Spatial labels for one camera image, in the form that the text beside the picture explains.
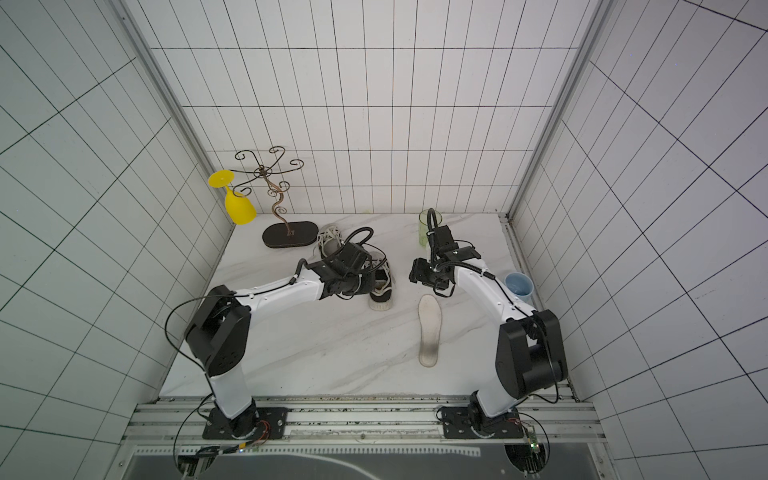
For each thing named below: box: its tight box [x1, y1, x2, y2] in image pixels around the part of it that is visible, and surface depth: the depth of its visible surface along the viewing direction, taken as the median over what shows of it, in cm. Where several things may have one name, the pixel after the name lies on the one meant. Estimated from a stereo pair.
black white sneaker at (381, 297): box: [363, 253, 396, 311], surface depth 90 cm
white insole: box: [418, 294, 443, 368], surface depth 91 cm
